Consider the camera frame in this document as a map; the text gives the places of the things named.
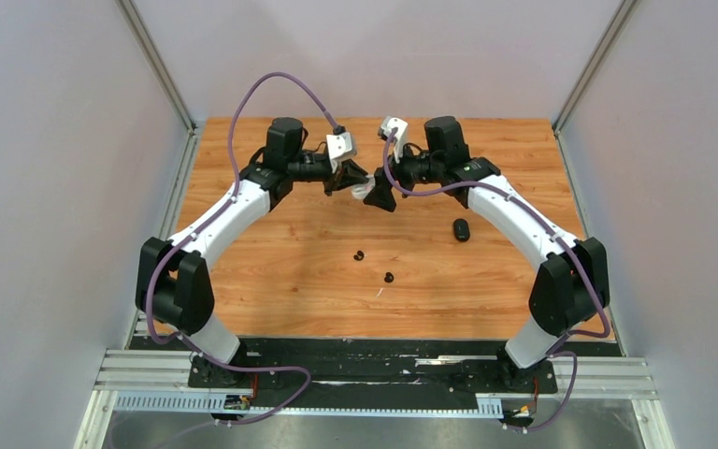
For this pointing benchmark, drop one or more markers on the aluminium corner post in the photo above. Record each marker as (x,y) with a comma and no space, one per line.
(616,25)
(144,40)

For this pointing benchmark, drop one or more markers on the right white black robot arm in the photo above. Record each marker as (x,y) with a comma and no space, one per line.
(572,279)

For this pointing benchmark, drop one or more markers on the left aluminium corner post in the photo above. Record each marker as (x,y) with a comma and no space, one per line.
(144,40)

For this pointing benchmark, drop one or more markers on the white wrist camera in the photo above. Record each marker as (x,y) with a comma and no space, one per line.
(394,130)
(340,148)

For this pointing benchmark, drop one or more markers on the right aluminium corner post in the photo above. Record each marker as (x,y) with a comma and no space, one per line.
(616,25)

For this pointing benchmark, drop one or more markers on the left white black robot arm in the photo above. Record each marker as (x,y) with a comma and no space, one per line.
(173,283)

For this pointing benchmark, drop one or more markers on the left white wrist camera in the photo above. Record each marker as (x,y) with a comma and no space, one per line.
(340,148)

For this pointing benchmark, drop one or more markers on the aluminium front rail frame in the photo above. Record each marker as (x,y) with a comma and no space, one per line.
(145,380)

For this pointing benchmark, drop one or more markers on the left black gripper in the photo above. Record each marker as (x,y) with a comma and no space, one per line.
(349,173)

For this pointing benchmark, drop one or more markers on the white earbud charging case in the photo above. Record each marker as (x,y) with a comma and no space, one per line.
(360,191)

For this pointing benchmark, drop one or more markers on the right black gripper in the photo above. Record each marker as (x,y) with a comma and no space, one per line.
(381,195)

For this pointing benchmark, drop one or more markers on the black earbud charging case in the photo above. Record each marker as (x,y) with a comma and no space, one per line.
(461,230)

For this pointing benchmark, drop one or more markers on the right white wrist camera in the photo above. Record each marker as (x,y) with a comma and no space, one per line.
(394,130)

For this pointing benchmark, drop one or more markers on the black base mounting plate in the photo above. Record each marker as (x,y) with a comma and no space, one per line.
(374,373)

